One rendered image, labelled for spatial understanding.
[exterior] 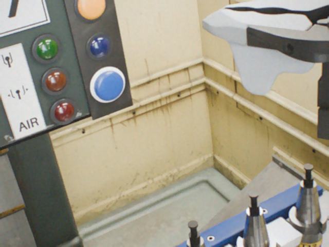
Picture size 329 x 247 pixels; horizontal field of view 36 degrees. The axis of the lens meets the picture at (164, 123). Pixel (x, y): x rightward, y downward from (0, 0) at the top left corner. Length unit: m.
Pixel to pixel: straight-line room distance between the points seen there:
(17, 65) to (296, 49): 0.25
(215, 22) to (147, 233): 1.53
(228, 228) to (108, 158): 0.99
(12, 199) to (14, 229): 0.09
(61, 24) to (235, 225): 0.54
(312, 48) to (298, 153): 1.25
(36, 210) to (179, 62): 0.74
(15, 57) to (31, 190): 0.90
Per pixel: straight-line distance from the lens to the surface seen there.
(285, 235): 0.89
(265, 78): 0.38
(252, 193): 0.80
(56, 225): 1.42
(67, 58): 0.48
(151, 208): 1.96
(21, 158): 1.29
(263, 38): 0.34
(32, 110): 0.48
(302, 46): 0.33
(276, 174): 1.65
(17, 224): 1.34
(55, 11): 0.46
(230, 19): 0.37
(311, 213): 0.89
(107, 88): 0.49
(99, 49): 0.48
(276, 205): 0.93
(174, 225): 1.88
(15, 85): 0.47
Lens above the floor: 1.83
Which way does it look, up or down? 30 degrees down
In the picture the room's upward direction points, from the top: 9 degrees counter-clockwise
